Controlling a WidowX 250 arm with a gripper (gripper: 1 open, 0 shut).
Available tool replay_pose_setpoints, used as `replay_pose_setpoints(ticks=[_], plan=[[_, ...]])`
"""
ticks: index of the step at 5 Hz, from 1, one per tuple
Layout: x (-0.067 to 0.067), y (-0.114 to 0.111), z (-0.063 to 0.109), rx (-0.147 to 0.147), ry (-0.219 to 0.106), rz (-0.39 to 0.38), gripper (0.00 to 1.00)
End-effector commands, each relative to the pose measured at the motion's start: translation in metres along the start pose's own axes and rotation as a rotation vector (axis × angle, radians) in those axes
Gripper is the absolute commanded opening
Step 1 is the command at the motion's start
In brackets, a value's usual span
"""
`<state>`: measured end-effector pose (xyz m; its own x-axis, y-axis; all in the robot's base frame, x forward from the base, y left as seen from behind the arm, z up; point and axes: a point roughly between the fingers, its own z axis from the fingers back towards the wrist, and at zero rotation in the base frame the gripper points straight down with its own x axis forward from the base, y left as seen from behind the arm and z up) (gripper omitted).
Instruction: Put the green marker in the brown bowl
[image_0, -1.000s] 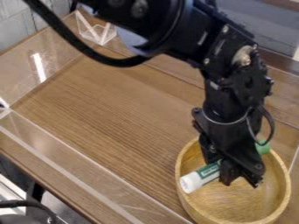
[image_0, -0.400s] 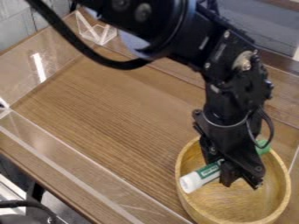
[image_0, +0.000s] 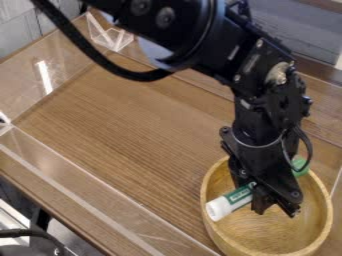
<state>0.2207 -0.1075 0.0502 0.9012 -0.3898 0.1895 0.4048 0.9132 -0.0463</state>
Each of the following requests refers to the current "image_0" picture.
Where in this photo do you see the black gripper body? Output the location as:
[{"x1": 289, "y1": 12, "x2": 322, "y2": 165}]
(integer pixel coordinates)
[{"x1": 218, "y1": 125, "x2": 309, "y2": 219}]

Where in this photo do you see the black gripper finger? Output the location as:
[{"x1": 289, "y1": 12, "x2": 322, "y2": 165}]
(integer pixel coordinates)
[
  {"x1": 251, "y1": 185, "x2": 297, "y2": 216},
  {"x1": 227, "y1": 156, "x2": 257, "y2": 188}
]

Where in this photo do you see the green and white marker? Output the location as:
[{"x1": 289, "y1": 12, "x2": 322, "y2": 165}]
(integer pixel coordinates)
[{"x1": 205, "y1": 156, "x2": 312, "y2": 222}]

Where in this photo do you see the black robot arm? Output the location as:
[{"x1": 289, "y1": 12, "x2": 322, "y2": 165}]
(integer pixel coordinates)
[{"x1": 30, "y1": 0, "x2": 313, "y2": 216}]

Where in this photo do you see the brown wooden bowl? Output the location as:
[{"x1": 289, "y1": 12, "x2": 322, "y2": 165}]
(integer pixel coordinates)
[{"x1": 199, "y1": 155, "x2": 334, "y2": 256}]

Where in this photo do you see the clear acrylic front wall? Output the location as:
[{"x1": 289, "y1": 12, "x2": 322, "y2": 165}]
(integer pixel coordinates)
[{"x1": 0, "y1": 124, "x2": 219, "y2": 256}]

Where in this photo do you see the black cable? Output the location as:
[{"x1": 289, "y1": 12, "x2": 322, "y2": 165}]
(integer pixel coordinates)
[{"x1": 0, "y1": 227, "x2": 68, "y2": 256}]

